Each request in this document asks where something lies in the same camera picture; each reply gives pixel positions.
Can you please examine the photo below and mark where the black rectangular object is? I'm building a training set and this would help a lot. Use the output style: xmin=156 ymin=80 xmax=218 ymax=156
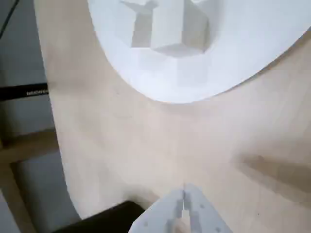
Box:
xmin=53 ymin=200 xmax=147 ymax=233

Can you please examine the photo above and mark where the wooden furniture frame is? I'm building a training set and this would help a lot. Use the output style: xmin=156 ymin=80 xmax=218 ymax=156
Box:
xmin=0 ymin=138 xmax=59 ymax=233

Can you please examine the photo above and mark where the black bar with white text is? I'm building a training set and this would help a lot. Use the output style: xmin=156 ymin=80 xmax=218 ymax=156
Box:
xmin=0 ymin=83 xmax=49 ymax=101

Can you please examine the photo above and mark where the thin black background cable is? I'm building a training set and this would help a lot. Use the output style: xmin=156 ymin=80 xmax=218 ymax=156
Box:
xmin=0 ymin=0 xmax=20 ymax=38

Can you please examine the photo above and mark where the white round plate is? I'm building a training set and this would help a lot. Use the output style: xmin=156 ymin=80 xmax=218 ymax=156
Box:
xmin=87 ymin=0 xmax=311 ymax=104

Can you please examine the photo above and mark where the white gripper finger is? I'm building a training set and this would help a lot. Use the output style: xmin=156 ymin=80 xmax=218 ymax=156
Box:
xmin=183 ymin=183 xmax=233 ymax=233
xmin=130 ymin=188 xmax=184 ymax=233

